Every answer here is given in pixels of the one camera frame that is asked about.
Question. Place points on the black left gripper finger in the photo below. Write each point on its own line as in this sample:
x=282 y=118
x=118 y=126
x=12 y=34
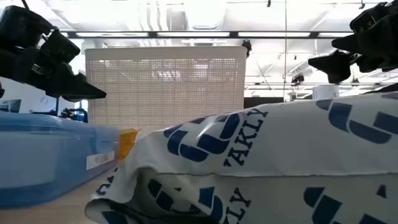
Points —
x=77 y=90

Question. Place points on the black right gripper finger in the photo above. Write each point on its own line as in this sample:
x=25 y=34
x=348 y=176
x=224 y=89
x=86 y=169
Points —
x=334 y=65
x=346 y=43

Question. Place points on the blue first aid box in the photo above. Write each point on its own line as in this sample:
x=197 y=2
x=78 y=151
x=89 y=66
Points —
x=46 y=155

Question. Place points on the orange pill bottle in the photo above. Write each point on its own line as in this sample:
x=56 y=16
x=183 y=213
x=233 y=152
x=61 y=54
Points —
x=127 y=143

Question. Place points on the white bag with blue print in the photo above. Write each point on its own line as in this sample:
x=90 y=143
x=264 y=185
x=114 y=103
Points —
x=295 y=140

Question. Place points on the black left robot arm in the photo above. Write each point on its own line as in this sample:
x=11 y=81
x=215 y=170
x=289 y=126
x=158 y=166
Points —
x=21 y=26

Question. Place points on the white perforated plastic basket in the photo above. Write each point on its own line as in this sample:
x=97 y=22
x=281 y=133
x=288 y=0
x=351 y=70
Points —
x=164 y=87

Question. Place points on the white background box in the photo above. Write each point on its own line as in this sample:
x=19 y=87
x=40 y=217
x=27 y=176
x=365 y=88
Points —
x=325 y=91

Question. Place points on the thin vertical hanging pole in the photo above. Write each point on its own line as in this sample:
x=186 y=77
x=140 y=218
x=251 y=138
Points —
x=285 y=49

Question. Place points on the dark background board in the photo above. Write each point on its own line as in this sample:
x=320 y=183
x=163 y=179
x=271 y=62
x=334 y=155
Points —
x=264 y=102

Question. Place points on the black ceiling-hung camera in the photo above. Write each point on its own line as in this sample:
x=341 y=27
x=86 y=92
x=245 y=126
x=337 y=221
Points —
x=297 y=78

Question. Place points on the black overhead camera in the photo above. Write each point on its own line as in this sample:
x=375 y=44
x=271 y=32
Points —
x=247 y=46

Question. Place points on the black overhead frame beam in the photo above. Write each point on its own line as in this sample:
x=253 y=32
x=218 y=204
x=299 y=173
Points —
x=192 y=34

